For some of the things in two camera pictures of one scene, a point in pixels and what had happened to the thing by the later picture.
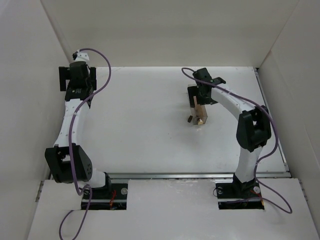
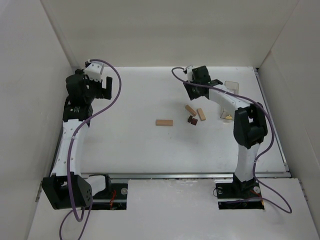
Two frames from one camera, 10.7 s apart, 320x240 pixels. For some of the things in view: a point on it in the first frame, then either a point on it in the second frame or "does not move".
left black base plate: (102, 199) does not move
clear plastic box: (199, 112) → (232, 87)
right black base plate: (237, 196) does not move
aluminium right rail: (283, 157) does not move
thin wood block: (195, 101) → (193, 112)
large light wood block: (200, 110) → (164, 122)
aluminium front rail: (191, 175) does not move
